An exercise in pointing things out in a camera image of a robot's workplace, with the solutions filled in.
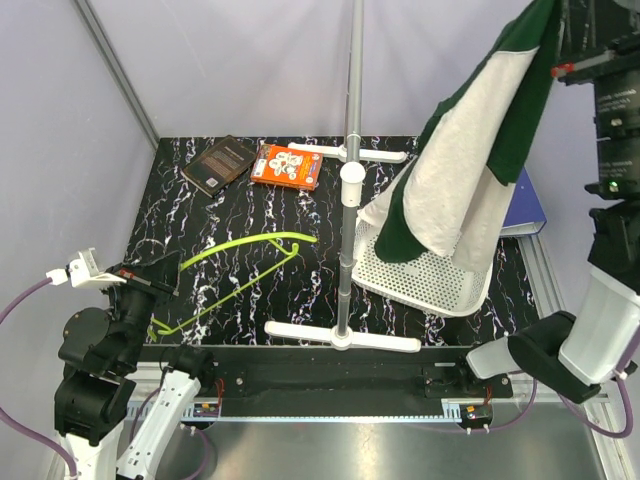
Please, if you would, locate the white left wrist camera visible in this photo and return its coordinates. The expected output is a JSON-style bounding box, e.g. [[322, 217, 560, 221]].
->
[[67, 247, 126, 289]]

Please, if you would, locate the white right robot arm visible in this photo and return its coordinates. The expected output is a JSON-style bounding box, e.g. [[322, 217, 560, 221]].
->
[[453, 1, 639, 404]]

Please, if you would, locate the green and white t shirt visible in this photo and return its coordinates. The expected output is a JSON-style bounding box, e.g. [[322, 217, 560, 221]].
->
[[359, 1, 562, 272]]

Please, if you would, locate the white perforated plastic basket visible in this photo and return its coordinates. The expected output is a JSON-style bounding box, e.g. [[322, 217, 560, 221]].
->
[[352, 219, 493, 318]]

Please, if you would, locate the lime green clothes hanger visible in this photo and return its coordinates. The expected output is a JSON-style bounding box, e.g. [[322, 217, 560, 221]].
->
[[148, 231, 318, 343]]

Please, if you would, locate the grey clothes rack stand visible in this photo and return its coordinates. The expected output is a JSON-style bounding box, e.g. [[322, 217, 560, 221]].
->
[[264, 1, 421, 353]]

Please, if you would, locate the dark brown book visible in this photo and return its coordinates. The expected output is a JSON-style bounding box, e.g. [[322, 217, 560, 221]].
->
[[181, 135, 256, 198]]

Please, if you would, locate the blue ring binder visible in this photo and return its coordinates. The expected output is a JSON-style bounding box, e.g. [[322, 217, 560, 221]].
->
[[500, 169, 547, 237]]

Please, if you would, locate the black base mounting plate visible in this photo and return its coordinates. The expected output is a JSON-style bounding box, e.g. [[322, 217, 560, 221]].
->
[[139, 344, 514, 401]]

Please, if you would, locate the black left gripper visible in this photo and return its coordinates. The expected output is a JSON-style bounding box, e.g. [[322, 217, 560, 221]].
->
[[101, 248, 183, 367]]

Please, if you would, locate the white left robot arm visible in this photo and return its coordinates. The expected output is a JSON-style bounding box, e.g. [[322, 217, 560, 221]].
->
[[54, 248, 216, 479]]

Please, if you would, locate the orange book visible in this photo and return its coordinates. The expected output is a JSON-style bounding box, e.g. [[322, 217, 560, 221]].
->
[[250, 144, 323, 191]]

